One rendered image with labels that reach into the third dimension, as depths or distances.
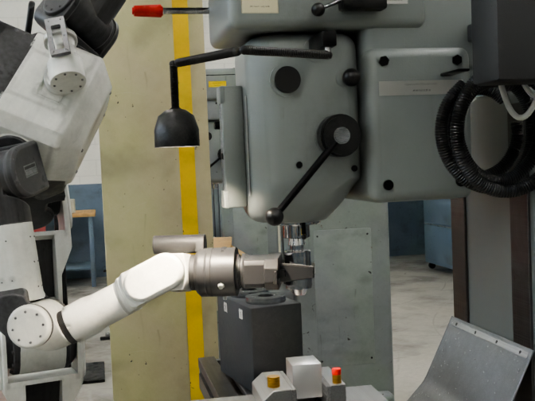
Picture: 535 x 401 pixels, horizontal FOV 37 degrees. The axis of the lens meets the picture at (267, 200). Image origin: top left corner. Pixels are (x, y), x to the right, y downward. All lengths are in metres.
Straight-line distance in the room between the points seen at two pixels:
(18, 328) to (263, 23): 0.67
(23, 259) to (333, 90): 0.63
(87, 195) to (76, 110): 8.78
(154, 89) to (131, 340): 0.97
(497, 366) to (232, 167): 0.60
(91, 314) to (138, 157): 1.69
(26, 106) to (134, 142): 1.54
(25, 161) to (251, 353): 0.63
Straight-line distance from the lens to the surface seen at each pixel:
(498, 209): 1.51
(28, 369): 1.95
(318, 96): 1.33
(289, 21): 1.31
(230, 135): 1.37
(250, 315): 1.71
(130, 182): 3.09
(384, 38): 1.36
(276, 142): 1.31
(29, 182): 1.50
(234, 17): 1.29
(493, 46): 1.15
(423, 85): 1.36
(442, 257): 9.46
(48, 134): 1.56
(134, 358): 3.18
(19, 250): 1.49
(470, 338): 1.62
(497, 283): 1.54
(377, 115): 1.33
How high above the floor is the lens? 1.42
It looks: 3 degrees down
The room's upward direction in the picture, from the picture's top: 2 degrees counter-clockwise
